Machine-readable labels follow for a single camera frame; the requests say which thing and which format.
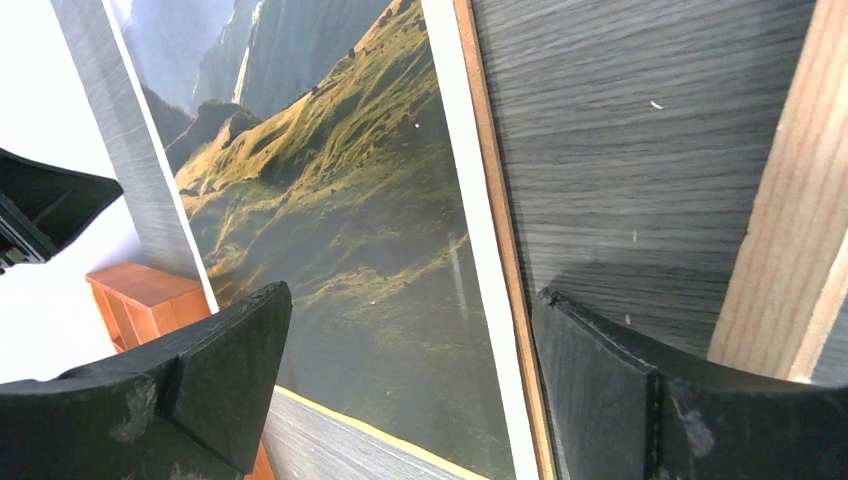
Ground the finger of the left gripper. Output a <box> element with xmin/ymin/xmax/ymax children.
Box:
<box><xmin>1</xmin><ymin>150</ymin><xmax>123</xmax><ymax>272</ymax></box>

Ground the orange compartment tray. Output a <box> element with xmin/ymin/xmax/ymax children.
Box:
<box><xmin>86</xmin><ymin>262</ymin><xmax>277</xmax><ymax>480</ymax></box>

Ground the mountain landscape photo board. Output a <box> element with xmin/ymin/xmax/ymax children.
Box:
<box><xmin>105</xmin><ymin>1</ymin><xmax>542</xmax><ymax>479</ymax></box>

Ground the black wooden picture frame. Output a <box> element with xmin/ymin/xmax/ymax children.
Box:
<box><xmin>706</xmin><ymin>0</ymin><xmax>848</xmax><ymax>386</ymax></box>

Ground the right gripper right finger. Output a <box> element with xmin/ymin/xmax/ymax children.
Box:
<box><xmin>531</xmin><ymin>289</ymin><xmax>847</xmax><ymax>479</ymax></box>

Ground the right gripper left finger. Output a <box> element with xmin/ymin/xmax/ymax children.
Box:
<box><xmin>1</xmin><ymin>281</ymin><xmax>292</xmax><ymax>479</ymax></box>

